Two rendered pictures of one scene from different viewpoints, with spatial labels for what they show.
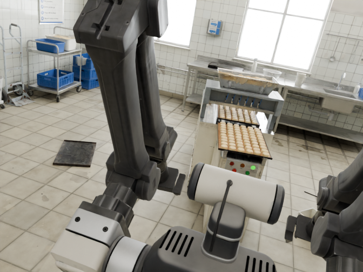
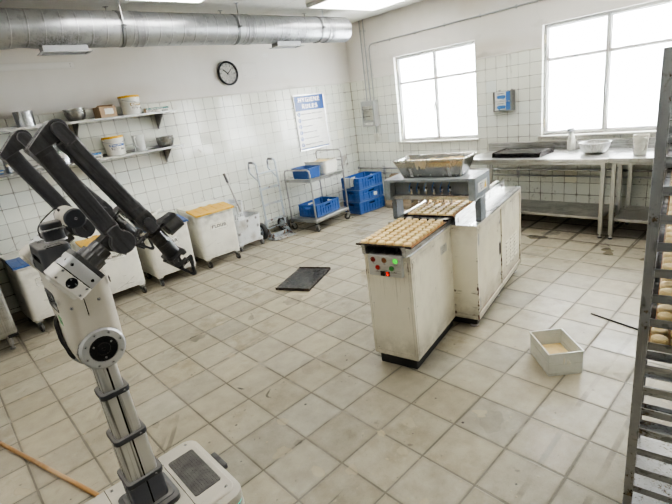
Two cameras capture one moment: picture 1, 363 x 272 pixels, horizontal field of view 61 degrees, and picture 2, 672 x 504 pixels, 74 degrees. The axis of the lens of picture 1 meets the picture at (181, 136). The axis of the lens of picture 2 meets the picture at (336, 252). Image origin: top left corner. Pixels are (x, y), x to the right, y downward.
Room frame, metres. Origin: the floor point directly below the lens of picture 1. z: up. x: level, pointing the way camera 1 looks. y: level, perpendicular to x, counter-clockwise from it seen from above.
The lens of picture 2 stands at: (-0.29, -1.78, 1.79)
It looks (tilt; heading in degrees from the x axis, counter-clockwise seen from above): 18 degrees down; 35
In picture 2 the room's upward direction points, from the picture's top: 8 degrees counter-clockwise
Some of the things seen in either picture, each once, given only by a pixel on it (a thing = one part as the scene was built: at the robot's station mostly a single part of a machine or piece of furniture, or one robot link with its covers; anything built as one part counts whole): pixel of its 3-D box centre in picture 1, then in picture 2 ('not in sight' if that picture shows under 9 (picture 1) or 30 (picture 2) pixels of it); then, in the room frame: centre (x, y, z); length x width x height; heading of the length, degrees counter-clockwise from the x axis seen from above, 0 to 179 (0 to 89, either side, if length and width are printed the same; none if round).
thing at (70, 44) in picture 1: (61, 42); (321, 166); (5.47, 2.33, 0.90); 0.44 x 0.36 x 0.20; 85
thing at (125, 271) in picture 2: not in sight; (109, 265); (2.25, 3.20, 0.38); 0.64 x 0.54 x 0.77; 77
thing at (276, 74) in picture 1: (271, 74); (594, 147); (5.55, -1.38, 0.94); 0.33 x 0.33 x 0.12
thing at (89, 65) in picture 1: (89, 60); (361, 180); (6.20, 2.06, 0.50); 0.60 x 0.40 x 0.20; 169
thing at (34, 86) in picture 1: (56, 62); (317, 189); (5.30, 2.35, 0.57); 0.85 x 0.58 x 1.13; 173
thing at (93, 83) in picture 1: (89, 80); (364, 203); (6.20, 2.06, 0.10); 0.60 x 0.40 x 0.20; 164
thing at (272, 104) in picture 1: (239, 106); (436, 196); (2.95, -0.51, 1.01); 0.72 x 0.33 x 0.34; 88
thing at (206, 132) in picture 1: (225, 141); (461, 248); (3.42, -0.53, 0.42); 1.28 x 0.72 x 0.84; 178
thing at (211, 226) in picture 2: not in sight; (210, 233); (3.52, 2.89, 0.38); 0.64 x 0.54 x 0.77; 74
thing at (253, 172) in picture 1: (241, 169); (385, 265); (2.08, -0.48, 0.77); 0.24 x 0.04 x 0.14; 88
